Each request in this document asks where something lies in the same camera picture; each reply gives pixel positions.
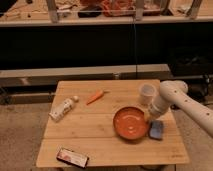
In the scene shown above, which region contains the orange ceramic bowl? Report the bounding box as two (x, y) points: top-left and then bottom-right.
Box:
(113, 106), (149, 140)

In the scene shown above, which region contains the white lotion tube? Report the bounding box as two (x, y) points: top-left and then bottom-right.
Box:
(49, 96), (79, 122)

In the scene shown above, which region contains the long wooden bench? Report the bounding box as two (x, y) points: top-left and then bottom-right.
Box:
(0, 64), (172, 87)

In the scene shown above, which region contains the blue sponge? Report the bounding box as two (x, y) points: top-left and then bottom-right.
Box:
(149, 120), (164, 140)

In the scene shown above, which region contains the white plastic cup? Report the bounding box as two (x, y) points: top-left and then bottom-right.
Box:
(139, 83), (156, 105)

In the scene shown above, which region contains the orange carrot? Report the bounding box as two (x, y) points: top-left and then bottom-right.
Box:
(86, 90), (108, 105)

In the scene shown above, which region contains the wooden table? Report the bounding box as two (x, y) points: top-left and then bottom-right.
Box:
(36, 80), (189, 167)

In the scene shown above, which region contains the black hanging cable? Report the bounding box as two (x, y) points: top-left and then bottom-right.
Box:
(132, 15), (139, 80)

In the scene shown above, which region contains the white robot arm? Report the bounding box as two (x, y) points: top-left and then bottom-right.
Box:
(148, 80), (213, 138)

